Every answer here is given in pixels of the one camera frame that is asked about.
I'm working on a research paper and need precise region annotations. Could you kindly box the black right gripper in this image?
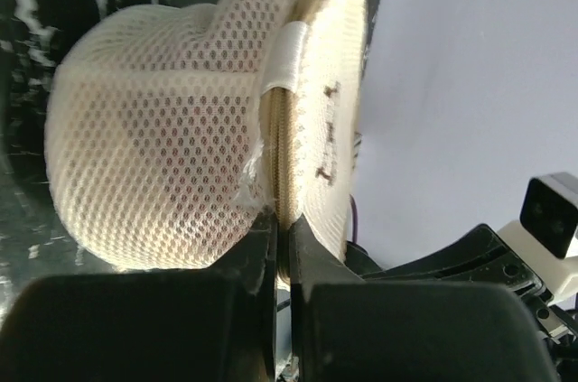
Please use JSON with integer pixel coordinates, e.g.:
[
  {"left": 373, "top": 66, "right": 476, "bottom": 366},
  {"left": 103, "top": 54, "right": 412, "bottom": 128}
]
[{"left": 345, "top": 224, "right": 577, "bottom": 381}]

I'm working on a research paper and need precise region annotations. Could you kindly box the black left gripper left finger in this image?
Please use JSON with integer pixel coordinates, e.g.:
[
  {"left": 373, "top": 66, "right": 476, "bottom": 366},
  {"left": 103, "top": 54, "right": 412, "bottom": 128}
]
[{"left": 1, "top": 214, "right": 277, "bottom": 381}]

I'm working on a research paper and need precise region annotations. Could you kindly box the white mesh cylindrical laundry bag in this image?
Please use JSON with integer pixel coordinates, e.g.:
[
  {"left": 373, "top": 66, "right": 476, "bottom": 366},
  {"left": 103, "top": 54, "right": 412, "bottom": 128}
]
[{"left": 44, "top": 0, "right": 367, "bottom": 270}]

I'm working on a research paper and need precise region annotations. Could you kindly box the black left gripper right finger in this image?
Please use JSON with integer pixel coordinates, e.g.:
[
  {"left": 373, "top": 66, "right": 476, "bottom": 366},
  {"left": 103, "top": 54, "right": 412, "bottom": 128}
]
[{"left": 288, "top": 219, "right": 558, "bottom": 381}]

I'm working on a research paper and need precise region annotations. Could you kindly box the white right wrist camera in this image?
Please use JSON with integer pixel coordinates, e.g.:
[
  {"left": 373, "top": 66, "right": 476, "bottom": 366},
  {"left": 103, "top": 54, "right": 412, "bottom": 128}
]
[{"left": 496, "top": 171, "right": 578, "bottom": 338}]

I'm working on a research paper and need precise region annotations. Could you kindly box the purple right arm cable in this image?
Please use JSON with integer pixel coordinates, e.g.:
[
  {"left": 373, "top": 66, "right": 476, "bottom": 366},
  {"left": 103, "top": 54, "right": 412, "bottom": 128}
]
[{"left": 347, "top": 195, "right": 363, "bottom": 244}]

